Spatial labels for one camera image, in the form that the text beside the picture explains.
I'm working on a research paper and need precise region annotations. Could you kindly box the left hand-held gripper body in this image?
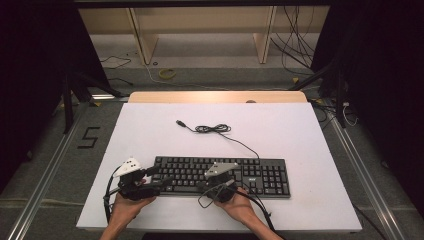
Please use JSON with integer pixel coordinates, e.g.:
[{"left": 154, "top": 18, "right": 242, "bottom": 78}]
[{"left": 112, "top": 157, "right": 161, "bottom": 202}]

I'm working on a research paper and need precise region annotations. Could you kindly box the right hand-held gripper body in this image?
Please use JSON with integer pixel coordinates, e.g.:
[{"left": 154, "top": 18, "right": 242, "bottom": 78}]
[{"left": 198, "top": 161, "right": 240, "bottom": 204}]

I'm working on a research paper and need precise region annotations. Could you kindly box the black computer keyboard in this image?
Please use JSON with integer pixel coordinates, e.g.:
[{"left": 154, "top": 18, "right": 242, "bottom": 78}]
[{"left": 151, "top": 155, "right": 292, "bottom": 200}]

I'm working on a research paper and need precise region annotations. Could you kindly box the person's left hand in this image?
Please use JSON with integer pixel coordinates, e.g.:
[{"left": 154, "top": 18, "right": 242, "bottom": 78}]
[{"left": 114, "top": 192, "right": 158, "bottom": 218}]

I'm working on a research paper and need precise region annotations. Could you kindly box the person's right hand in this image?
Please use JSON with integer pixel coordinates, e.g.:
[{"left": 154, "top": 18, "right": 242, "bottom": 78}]
[{"left": 213, "top": 186, "right": 259, "bottom": 223}]

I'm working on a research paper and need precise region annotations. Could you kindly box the short silver metal bar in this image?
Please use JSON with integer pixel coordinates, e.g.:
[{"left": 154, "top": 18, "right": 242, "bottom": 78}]
[{"left": 91, "top": 93, "right": 130, "bottom": 102}]

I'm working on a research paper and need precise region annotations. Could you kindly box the light wooden table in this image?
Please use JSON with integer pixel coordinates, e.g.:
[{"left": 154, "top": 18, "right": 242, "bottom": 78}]
[{"left": 127, "top": 90, "right": 308, "bottom": 104}]

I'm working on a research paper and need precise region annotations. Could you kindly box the white table board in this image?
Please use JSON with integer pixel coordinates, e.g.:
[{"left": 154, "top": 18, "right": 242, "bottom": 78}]
[{"left": 75, "top": 102, "right": 364, "bottom": 234}]

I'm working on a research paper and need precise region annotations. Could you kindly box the yellow tape roll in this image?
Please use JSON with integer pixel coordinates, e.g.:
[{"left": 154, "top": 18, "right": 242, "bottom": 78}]
[{"left": 157, "top": 67, "right": 178, "bottom": 81}]

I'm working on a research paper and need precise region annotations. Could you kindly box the black metal stand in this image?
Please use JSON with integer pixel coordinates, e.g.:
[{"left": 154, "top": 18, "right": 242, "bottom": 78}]
[
  {"left": 287, "top": 54, "right": 348, "bottom": 130},
  {"left": 60, "top": 70, "right": 125, "bottom": 135}
]

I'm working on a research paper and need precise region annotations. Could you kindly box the black curtain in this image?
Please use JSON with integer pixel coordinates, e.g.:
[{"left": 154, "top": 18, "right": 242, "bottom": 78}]
[
  {"left": 0, "top": 0, "right": 112, "bottom": 196},
  {"left": 311, "top": 0, "right": 424, "bottom": 219}
]

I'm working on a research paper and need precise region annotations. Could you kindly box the beige wooden cabinet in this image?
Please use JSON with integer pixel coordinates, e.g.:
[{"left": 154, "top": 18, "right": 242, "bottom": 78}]
[{"left": 78, "top": 5, "right": 332, "bottom": 66}]

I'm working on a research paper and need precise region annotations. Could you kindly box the thin grey gripper cable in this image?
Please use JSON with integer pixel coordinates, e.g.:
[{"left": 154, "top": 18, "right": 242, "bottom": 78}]
[{"left": 197, "top": 179, "right": 236, "bottom": 210}]

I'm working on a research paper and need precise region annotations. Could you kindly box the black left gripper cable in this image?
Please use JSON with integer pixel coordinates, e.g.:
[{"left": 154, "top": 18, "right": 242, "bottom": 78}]
[{"left": 102, "top": 165, "right": 123, "bottom": 225}]

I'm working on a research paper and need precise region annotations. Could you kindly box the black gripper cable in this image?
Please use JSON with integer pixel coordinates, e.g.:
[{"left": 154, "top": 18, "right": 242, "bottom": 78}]
[
  {"left": 102, "top": 165, "right": 123, "bottom": 225},
  {"left": 238, "top": 189, "right": 278, "bottom": 233}
]

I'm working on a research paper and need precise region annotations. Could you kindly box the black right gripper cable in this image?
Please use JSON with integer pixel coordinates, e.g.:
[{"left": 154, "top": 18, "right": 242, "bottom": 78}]
[{"left": 238, "top": 189, "right": 278, "bottom": 233}]

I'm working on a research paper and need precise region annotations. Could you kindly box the black keyboard cable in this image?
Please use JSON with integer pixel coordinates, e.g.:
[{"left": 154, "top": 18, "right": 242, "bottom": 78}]
[{"left": 175, "top": 119, "right": 261, "bottom": 160}]

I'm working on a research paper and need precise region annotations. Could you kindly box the aluminium floor rail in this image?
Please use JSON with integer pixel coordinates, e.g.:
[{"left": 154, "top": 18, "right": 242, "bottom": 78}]
[
  {"left": 5, "top": 109, "right": 86, "bottom": 240},
  {"left": 326, "top": 108, "right": 407, "bottom": 240}
]

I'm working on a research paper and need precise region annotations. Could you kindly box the white floor cable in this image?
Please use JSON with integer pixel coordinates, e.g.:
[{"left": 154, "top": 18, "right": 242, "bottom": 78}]
[{"left": 142, "top": 62, "right": 236, "bottom": 92}]

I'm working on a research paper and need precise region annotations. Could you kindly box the black floor cable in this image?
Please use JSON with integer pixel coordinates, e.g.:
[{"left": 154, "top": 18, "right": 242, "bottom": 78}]
[{"left": 99, "top": 55, "right": 133, "bottom": 71}]

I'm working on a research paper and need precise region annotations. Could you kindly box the bundle of black cables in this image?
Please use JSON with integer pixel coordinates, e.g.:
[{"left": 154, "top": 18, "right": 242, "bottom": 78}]
[{"left": 269, "top": 5, "right": 317, "bottom": 77}]

